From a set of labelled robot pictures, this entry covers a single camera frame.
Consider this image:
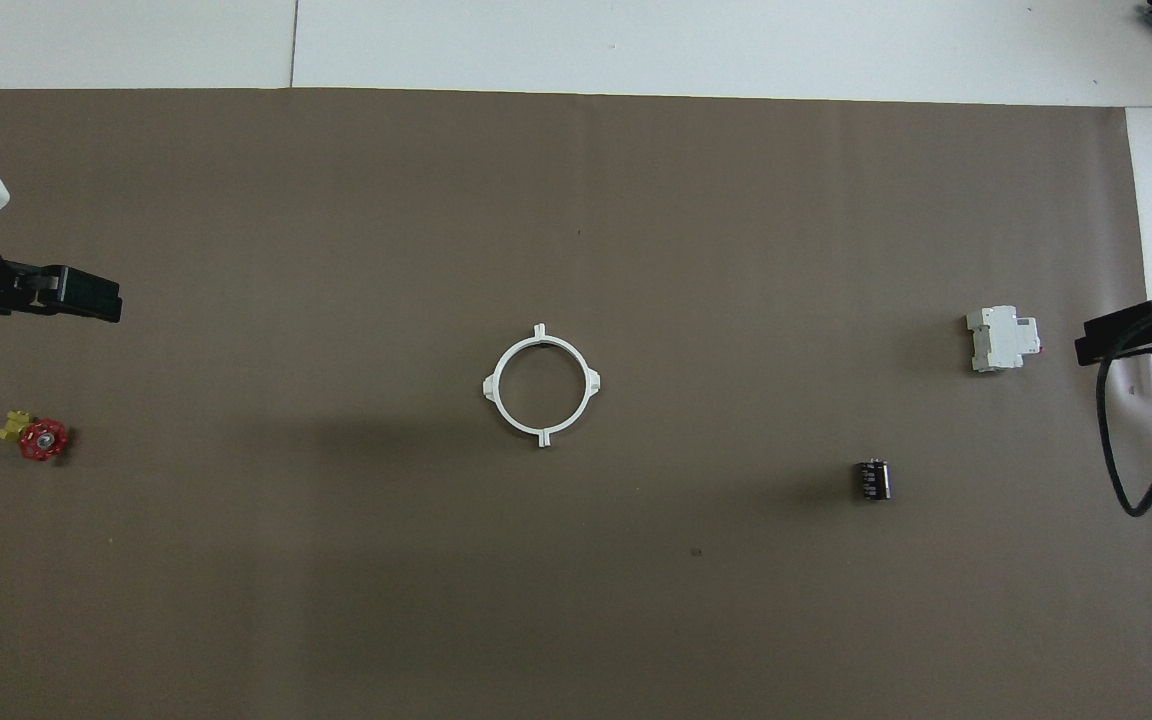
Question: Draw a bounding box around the white half-ring pipe clamp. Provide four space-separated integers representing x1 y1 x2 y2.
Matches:
536 323 602 448
483 323 547 448

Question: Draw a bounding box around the white circuit breaker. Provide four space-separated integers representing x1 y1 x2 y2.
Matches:
966 305 1042 374

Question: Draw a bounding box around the black cylindrical capacitor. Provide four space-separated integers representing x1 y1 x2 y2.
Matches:
853 458 892 502

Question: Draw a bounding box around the brown paper table mat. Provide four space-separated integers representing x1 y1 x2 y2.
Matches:
0 88 1152 720

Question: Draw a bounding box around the red-handled brass valve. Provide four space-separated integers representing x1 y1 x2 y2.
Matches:
0 408 74 463

